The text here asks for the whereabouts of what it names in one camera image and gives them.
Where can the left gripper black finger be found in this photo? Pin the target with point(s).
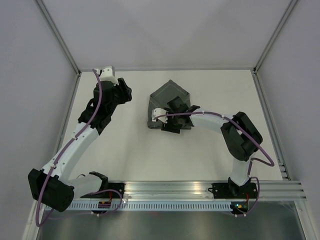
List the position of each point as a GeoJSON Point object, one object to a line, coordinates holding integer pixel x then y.
{"type": "Point", "coordinates": [125, 94]}
{"type": "Point", "coordinates": [122, 85]}

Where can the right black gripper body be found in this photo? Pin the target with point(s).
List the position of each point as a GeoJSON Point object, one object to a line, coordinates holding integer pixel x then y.
{"type": "Point", "coordinates": [173, 122]}

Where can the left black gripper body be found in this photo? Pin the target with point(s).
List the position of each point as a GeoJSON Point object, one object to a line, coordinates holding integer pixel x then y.
{"type": "Point", "coordinates": [117, 90]}

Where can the grey cloth napkin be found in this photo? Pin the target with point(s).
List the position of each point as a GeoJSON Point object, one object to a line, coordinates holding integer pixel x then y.
{"type": "Point", "coordinates": [161, 96]}

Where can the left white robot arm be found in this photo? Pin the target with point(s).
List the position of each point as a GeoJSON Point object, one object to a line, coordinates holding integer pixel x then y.
{"type": "Point", "coordinates": [52, 182]}

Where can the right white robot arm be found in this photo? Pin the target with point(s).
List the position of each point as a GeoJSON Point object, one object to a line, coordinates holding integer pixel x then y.
{"type": "Point", "coordinates": [239, 133]}

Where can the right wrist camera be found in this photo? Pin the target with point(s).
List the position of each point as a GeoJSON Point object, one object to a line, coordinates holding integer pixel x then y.
{"type": "Point", "coordinates": [159, 114]}

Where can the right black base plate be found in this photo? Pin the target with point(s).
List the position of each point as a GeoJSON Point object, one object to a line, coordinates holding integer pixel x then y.
{"type": "Point", "coordinates": [229, 190]}

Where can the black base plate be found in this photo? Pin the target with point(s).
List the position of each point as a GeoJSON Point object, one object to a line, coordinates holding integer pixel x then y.
{"type": "Point", "coordinates": [114, 190]}
{"type": "Point", "coordinates": [229, 190]}

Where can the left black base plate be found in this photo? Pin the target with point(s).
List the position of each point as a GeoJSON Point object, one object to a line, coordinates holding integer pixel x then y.
{"type": "Point", "coordinates": [114, 190]}

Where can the right aluminium frame post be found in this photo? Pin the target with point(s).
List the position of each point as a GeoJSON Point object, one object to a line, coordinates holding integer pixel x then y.
{"type": "Point", "coordinates": [275, 34]}

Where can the aluminium frame post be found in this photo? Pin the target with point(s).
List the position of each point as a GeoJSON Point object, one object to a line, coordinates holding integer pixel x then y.
{"type": "Point", "coordinates": [275, 34]}
{"type": "Point", "coordinates": [57, 35]}

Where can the white slotted cable duct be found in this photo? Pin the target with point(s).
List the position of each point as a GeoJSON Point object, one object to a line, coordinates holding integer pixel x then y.
{"type": "Point", "coordinates": [94, 205]}

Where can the left aluminium frame post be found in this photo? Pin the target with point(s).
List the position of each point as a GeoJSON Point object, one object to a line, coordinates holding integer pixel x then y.
{"type": "Point", "coordinates": [57, 35]}

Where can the aluminium mounting rail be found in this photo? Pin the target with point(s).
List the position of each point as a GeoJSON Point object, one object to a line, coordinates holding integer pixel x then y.
{"type": "Point", "coordinates": [270, 190]}

